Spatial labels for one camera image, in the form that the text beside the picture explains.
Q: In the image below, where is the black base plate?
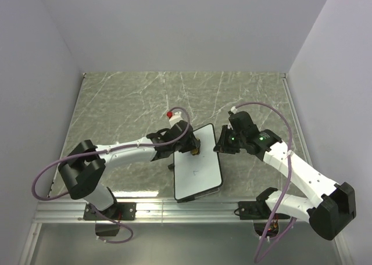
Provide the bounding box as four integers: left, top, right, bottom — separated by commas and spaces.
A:
83, 202, 137, 221
237, 200, 291, 221

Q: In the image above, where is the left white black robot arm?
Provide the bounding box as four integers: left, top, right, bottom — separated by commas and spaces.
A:
58, 121, 201, 220

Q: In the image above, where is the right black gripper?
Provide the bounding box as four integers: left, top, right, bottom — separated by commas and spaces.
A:
213, 125, 246, 155

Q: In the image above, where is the aluminium right side rail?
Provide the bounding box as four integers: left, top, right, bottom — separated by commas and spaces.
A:
280, 73, 313, 166

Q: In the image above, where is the white whiteboard black frame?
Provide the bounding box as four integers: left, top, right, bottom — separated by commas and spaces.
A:
168, 123, 223, 203

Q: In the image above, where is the aluminium rail front frame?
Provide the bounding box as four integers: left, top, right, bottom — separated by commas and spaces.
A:
17, 199, 349, 265

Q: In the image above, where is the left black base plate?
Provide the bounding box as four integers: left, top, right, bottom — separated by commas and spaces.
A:
83, 202, 137, 221

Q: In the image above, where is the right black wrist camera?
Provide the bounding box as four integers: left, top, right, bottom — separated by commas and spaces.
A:
228, 111, 259, 136

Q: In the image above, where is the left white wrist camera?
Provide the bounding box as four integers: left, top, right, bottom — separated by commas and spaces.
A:
166, 111, 184, 127

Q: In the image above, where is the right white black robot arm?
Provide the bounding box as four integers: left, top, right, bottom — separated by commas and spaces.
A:
214, 125, 356, 241

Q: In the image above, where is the yellow black whiteboard eraser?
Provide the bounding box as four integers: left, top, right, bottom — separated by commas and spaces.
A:
190, 148, 200, 156

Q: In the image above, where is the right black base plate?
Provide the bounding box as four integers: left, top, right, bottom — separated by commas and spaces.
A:
237, 200, 291, 221

